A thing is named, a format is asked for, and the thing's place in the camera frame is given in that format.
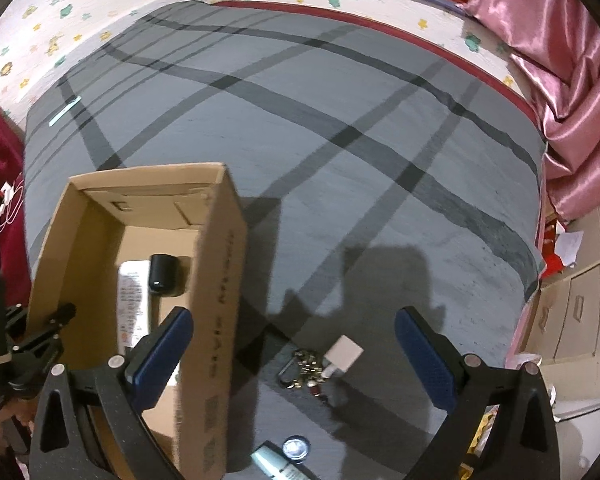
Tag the light green ruler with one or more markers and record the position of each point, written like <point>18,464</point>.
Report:
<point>64,111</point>

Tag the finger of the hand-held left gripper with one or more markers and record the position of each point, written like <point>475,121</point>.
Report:
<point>45,327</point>

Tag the yellow plastic bag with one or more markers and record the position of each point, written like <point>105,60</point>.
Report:
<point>482,430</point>

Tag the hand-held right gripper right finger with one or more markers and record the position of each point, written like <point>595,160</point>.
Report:
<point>425,357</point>

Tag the beige wooden cabinet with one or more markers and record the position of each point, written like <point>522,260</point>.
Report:
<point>580,300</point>

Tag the red paper bag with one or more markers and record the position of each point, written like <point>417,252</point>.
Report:
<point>555,262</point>

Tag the light blue lotion bottle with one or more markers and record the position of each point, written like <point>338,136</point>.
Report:
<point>272,460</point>

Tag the pink satin curtain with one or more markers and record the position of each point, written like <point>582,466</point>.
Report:
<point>570,60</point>

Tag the brown cardboard box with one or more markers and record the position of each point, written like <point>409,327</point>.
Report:
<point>215,260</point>

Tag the small white charger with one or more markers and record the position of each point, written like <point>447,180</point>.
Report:
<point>345,352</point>

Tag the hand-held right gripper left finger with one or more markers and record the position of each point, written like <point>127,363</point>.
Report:
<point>162,357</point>

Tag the person's left hand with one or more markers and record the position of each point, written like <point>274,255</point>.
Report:
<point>22,411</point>

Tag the black glossy plastic case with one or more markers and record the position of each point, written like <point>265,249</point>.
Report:
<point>162,272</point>

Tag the red sofa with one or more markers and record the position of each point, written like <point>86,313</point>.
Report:
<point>0,145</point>

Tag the white papers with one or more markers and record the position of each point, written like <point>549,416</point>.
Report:
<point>570,247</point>

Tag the white remote control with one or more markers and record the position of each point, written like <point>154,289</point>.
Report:
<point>132,300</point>

